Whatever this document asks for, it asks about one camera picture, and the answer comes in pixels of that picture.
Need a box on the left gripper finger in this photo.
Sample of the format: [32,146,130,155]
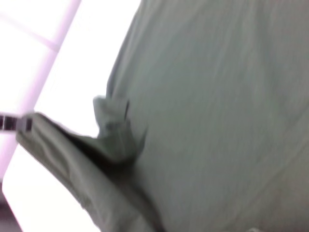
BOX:
[0,115,34,133]

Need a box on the dark green t-shirt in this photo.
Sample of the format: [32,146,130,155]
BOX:
[15,0,309,232]

